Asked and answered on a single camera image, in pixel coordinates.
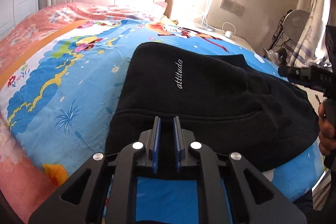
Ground black sweatpants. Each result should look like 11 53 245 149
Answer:
105 43 319 172

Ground person's right hand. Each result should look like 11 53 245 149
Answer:
318 103 336 156

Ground small silver fan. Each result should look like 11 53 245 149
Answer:
264 48 287 66

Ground grey desk lamp head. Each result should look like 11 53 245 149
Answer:
283 10 310 42

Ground striped nautical curtain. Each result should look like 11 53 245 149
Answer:
285 0 331 67

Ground blue cartoon bed sheet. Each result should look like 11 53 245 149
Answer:
0 19 325 224

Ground white nightstand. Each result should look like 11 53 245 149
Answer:
194 22 255 53

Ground pink floral duvet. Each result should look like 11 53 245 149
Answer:
1 2 167 223

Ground white cabinet with handle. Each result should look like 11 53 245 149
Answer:
296 84 326 114

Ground white charger with cable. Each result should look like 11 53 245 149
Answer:
222 22 236 39

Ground wall switch and socket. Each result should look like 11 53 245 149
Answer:
220 0 245 16

